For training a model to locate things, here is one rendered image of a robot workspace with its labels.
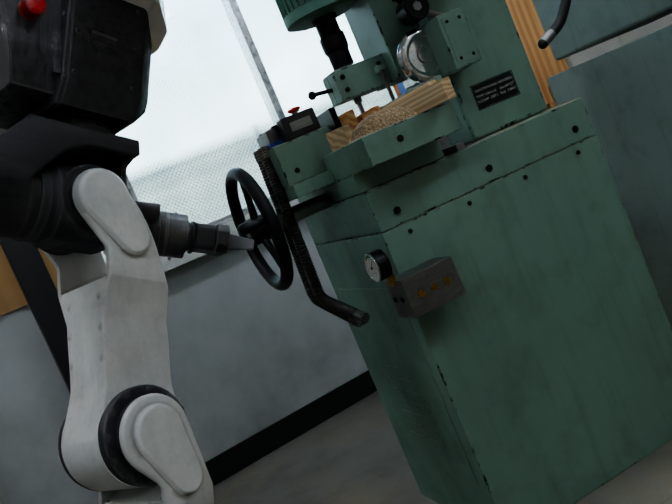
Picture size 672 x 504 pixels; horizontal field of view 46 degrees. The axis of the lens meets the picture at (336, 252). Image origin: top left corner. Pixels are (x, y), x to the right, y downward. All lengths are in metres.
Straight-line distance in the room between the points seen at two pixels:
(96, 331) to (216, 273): 1.79
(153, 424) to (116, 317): 0.17
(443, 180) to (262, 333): 1.50
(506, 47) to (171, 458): 1.23
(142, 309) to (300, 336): 1.89
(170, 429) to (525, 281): 0.88
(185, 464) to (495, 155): 0.94
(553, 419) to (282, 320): 1.48
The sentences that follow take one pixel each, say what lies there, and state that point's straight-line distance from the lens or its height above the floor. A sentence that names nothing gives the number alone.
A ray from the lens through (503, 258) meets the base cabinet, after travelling 1.71.
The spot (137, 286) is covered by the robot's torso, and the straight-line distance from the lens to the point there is 1.19.
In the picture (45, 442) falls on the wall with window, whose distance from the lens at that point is 2.86.
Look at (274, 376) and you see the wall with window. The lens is 3.02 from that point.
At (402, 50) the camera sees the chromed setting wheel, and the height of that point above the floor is 1.05.
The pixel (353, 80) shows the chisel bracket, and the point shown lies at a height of 1.03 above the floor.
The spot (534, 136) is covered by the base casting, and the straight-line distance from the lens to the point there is 1.78.
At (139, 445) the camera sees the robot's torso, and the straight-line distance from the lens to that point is 1.13.
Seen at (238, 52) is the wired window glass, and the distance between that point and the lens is 3.24.
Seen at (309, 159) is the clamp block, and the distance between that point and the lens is 1.70.
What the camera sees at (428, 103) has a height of 0.91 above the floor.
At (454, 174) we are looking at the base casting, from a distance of 1.67.
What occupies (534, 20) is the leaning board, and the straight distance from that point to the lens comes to 3.73.
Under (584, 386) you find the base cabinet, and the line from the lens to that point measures 1.83.
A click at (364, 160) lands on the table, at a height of 0.86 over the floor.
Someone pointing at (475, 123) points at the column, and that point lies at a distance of 1.84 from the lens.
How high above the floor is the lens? 0.85
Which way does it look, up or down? 5 degrees down
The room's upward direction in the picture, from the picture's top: 23 degrees counter-clockwise
